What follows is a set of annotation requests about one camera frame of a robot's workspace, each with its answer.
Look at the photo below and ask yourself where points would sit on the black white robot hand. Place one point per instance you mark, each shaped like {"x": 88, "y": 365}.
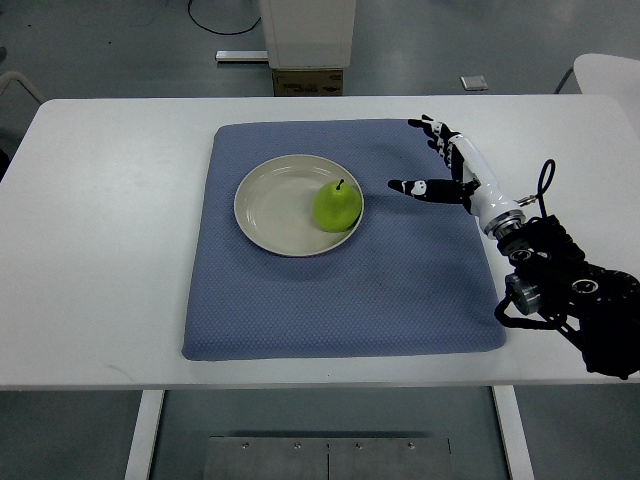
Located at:
{"x": 472, "y": 184}

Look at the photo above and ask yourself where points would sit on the green pear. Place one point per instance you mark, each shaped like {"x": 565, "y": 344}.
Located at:
{"x": 337, "y": 206}

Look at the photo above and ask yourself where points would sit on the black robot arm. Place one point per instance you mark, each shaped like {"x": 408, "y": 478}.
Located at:
{"x": 553, "y": 287}

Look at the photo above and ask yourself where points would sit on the small grey floor plate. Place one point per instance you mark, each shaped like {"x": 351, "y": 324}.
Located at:
{"x": 474, "y": 83}

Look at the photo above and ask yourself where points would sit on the beige round plate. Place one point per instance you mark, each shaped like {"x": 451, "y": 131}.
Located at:
{"x": 273, "y": 205}

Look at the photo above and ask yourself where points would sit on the blue textured mat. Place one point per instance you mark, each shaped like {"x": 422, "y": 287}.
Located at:
{"x": 412, "y": 280}

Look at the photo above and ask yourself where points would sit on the white chair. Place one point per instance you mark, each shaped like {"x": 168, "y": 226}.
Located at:
{"x": 607, "y": 74}

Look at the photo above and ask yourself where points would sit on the brown cardboard box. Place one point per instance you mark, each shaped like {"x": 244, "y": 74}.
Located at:
{"x": 308, "y": 83}

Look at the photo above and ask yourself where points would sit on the right white table leg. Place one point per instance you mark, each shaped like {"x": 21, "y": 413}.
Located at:
{"x": 512, "y": 433}

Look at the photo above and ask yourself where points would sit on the white table leg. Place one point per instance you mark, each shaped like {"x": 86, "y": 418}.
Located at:
{"x": 512, "y": 433}
{"x": 144, "y": 437}

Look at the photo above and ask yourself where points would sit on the left white table leg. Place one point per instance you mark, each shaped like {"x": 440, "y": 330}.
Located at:
{"x": 144, "y": 437}

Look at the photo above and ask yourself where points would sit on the person in black clothes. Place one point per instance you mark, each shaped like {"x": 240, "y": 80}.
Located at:
{"x": 4, "y": 163}

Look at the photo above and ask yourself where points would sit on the aluminium rail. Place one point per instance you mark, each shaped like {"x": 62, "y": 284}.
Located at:
{"x": 241, "y": 56}

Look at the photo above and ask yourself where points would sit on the metal base plate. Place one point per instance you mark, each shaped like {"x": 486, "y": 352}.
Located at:
{"x": 328, "y": 458}

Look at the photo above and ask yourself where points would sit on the white chair frame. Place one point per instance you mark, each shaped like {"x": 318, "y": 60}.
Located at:
{"x": 13, "y": 76}

